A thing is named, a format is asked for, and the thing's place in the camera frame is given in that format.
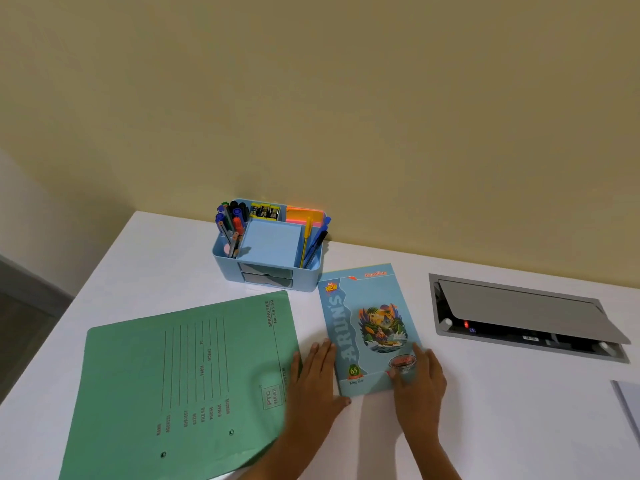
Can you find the person's left hand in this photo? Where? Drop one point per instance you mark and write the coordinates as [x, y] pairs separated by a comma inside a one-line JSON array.
[[312, 394]]

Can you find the person's right hand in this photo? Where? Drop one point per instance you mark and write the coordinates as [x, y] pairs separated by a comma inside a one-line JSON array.
[[420, 399]]

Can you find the person's left thumb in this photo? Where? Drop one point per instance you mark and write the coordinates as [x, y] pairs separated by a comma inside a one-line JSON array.
[[343, 401]]

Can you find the person's left little finger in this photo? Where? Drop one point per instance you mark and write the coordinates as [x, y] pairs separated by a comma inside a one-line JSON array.
[[296, 367]]

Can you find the person's right thumb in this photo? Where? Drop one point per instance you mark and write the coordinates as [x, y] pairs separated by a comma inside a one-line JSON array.
[[395, 380]]

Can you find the light blue illustrated notebook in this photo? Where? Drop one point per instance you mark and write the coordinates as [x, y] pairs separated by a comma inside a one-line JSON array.
[[370, 319]]

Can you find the person's right forearm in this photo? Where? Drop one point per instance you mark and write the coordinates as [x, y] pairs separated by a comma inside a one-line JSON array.
[[431, 458]]

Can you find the person's left forearm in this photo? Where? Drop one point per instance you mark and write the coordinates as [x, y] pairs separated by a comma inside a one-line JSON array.
[[280, 459]]

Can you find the light blue desk organizer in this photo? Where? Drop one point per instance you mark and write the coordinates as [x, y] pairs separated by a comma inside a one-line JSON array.
[[260, 279]]

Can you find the green paper file folder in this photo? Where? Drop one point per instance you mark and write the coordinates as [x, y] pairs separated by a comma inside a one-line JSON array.
[[190, 384]]

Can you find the black pen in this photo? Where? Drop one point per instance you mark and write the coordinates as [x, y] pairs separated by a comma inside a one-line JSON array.
[[317, 247]]

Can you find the yellow pen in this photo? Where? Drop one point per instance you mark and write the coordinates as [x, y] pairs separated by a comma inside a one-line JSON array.
[[305, 242]]

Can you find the blue sticky note pad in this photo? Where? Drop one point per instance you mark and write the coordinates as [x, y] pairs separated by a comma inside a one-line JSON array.
[[270, 243]]

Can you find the blue pen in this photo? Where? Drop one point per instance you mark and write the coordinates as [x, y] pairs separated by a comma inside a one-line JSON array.
[[320, 233]]

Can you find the grey recessed table socket box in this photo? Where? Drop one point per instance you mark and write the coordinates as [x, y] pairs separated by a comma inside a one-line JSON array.
[[525, 339]]

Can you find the grey socket box lid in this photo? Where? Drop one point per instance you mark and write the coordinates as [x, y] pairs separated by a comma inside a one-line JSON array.
[[525, 309]]

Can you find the orange and pink sticky notes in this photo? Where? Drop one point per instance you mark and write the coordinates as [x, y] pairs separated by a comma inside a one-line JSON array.
[[304, 214]]

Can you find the bunch of assorted pens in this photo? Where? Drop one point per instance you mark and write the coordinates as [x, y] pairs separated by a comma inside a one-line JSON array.
[[231, 224]]

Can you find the yellow box of binder clips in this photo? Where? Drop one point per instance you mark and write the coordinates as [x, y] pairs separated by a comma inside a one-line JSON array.
[[265, 211]]

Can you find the white paper sheet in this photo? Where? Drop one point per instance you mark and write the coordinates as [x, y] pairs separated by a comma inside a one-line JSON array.
[[630, 407]]

